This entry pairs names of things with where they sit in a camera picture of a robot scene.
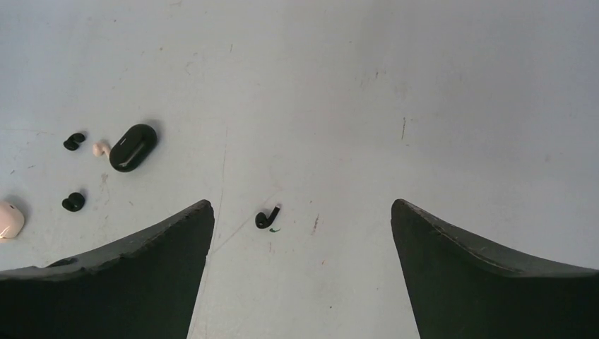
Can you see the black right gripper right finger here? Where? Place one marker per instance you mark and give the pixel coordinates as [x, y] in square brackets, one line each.
[462, 285]

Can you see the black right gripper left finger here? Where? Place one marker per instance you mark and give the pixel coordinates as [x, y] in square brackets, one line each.
[144, 285]

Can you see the black stem earbud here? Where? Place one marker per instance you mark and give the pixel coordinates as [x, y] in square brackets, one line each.
[263, 221]

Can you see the pink charging case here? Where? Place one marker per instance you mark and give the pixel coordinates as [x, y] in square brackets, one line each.
[12, 220]

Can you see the black oval charging case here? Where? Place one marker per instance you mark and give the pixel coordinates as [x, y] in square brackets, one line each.
[133, 148]

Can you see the pink earbud beside case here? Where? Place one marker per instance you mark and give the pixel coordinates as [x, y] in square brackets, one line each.
[101, 149]

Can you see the black bean earbud lower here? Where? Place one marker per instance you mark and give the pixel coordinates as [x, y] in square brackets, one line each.
[74, 202]

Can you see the black bean earbud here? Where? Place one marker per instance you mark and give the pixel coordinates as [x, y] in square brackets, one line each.
[74, 202]
[74, 141]

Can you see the black bean earbud upper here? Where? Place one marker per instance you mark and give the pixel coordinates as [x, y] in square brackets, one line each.
[74, 141]

